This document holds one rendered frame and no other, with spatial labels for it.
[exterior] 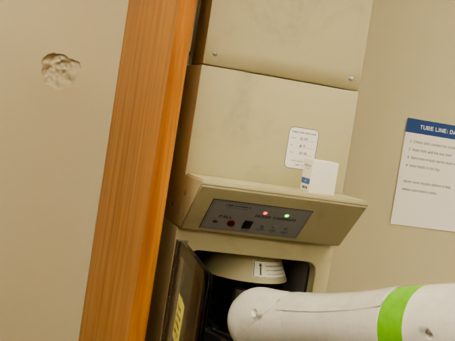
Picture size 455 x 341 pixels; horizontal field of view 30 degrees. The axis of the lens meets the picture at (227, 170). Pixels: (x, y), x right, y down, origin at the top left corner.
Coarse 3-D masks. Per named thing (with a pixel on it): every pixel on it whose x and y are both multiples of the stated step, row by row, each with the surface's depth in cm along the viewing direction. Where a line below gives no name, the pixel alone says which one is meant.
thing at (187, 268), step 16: (192, 256) 138; (176, 272) 153; (192, 272) 135; (208, 272) 126; (176, 288) 150; (192, 288) 133; (176, 304) 147; (192, 304) 131; (192, 320) 129; (192, 336) 127
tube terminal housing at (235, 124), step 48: (192, 96) 158; (240, 96) 157; (288, 96) 160; (336, 96) 163; (192, 144) 155; (240, 144) 158; (336, 144) 164; (336, 192) 165; (192, 240) 157; (240, 240) 160
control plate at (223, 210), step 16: (224, 208) 150; (240, 208) 151; (256, 208) 151; (272, 208) 152; (288, 208) 152; (208, 224) 153; (224, 224) 154; (240, 224) 154; (256, 224) 155; (272, 224) 155; (288, 224) 156; (304, 224) 156
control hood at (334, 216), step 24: (192, 192) 149; (216, 192) 147; (240, 192) 147; (264, 192) 148; (288, 192) 150; (192, 216) 151; (312, 216) 155; (336, 216) 156; (360, 216) 157; (288, 240) 160; (312, 240) 161; (336, 240) 162
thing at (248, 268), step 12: (216, 252) 168; (204, 264) 169; (216, 264) 166; (228, 264) 164; (240, 264) 164; (252, 264) 164; (264, 264) 165; (276, 264) 167; (228, 276) 163; (240, 276) 163; (252, 276) 163; (264, 276) 164; (276, 276) 166
